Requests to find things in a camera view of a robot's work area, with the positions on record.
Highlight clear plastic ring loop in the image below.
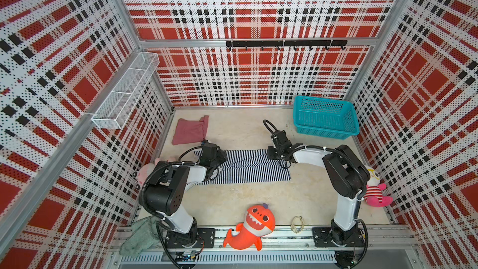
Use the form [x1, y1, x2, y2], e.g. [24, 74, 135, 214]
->
[291, 215, 306, 234]

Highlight black wall hook rail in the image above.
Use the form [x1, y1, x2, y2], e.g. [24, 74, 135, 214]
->
[225, 39, 348, 49]

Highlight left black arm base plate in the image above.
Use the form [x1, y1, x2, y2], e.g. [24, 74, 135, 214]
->
[165, 228, 216, 249]

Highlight white plush toy yellow glasses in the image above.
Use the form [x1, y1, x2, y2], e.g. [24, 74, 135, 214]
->
[364, 167, 393, 207]

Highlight striped black white tank top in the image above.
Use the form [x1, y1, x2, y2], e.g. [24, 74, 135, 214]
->
[198, 149, 291, 186]

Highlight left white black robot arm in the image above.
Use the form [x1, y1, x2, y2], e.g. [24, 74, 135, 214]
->
[139, 140, 227, 248]

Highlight white wire mesh shelf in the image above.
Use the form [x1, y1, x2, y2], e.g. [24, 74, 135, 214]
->
[92, 52, 159, 130]

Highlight aluminium front rail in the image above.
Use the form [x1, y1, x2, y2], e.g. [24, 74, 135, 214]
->
[105, 225, 425, 269]

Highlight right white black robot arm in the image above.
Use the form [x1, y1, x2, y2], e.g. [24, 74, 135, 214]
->
[263, 120, 370, 247]

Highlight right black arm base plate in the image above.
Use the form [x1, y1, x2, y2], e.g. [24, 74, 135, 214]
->
[312, 227, 365, 249]

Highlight maroon tank top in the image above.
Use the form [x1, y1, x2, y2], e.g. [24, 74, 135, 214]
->
[172, 115, 209, 145]

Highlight green cloth rag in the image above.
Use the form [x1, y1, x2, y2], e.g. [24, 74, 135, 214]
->
[119, 216, 159, 258]

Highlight red shark plush toy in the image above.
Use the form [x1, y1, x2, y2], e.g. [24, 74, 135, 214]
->
[222, 204, 276, 251]

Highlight teal plastic basket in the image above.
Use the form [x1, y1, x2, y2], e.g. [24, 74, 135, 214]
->
[293, 96, 360, 139]

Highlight pink plush toy red dress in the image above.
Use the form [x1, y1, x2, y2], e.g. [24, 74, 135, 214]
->
[136, 158, 163, 190]

